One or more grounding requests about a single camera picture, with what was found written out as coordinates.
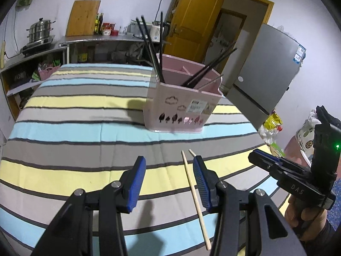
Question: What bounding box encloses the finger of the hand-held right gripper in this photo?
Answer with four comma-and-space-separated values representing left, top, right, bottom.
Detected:
248, 153, 293, 183
252, 149, 310, 174

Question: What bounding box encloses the person's right forearm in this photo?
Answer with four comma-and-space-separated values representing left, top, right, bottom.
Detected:
301, 176, 341, 256

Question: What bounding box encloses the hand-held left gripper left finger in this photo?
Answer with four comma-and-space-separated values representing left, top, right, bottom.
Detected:
32, 155, 147, 256

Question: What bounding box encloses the gas stove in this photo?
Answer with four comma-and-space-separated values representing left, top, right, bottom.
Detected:
20, 35, 57, 55

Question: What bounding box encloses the yellow wooden door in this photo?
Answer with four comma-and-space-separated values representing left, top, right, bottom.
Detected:
162, 0, 223, 64

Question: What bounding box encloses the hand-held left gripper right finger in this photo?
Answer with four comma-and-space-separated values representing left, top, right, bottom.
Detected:
193, 155, 308, 256

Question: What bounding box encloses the pink chopstick basket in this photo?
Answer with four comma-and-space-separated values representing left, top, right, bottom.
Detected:
142, 53, 224, 134

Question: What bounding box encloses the beige power strip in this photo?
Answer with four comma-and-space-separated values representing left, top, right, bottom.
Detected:
0, 41, 7, 69

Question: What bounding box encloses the kitchen counter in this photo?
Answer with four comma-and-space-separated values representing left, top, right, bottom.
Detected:
0, 35, 151, 118

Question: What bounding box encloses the black chopstick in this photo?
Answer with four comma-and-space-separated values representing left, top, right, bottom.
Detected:
186, 45, 237, 87
136, 17, 163, 83
182, 42, 237, 86
160, 11, 164, 83
190, 48, 238, 88
141, 16, 165, 83

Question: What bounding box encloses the steel steamer pot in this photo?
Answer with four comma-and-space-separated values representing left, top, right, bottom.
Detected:
26, 17, 55, 44

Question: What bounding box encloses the white plastic bag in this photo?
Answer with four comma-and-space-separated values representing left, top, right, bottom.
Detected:
257, 124, 278, 146

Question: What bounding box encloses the wooden cutting board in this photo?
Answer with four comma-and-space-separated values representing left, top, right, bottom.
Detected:
65, 0, 102, 37

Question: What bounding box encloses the yellow snack bag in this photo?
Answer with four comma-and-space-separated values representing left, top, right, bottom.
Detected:
263, 109, 283, 132

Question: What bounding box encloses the striped tablecloth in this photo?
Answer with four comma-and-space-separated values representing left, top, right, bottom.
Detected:
0, 63, 293, 256

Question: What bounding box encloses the person's right hand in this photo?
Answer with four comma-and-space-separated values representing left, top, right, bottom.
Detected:
285, 193, 329, 243

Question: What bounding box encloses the grey refrigerator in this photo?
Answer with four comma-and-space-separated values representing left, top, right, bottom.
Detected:
226, 23, 307, 131

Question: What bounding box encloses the small pink basket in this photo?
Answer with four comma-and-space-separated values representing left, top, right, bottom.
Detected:
39, 67, 61, 81

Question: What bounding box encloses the white electric kettle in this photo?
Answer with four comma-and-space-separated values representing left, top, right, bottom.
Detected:
150, 21, 166, 42

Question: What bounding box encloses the pineapple print cloth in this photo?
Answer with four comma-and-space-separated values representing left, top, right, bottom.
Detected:
295, 111, 321, 158

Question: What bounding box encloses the white kitchen appliance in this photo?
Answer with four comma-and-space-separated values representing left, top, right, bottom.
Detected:
127, 22, 150, 39

